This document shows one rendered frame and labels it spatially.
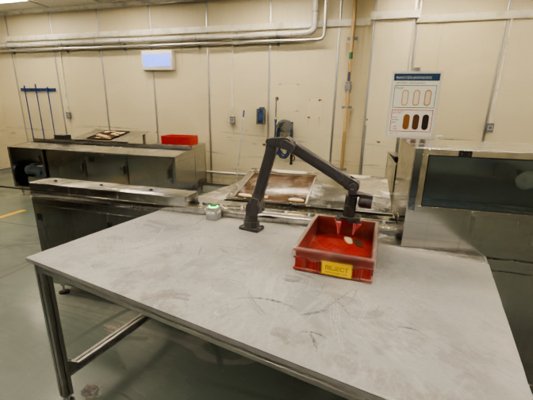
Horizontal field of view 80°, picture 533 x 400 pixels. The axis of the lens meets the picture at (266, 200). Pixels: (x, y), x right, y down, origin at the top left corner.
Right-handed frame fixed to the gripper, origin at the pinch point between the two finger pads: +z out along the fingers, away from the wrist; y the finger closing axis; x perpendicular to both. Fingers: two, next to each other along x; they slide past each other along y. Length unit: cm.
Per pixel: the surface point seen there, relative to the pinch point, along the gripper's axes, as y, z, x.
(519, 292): 79, 16, -20
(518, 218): 69, -19, -17
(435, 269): 31.9, 2.4, -28.1
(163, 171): -178, 43, 288
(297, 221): -21.6, 3.9, 22.4
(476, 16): 234, -192, 341
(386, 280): 7.5, 3.7, -37.8
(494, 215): 60, -19, -15
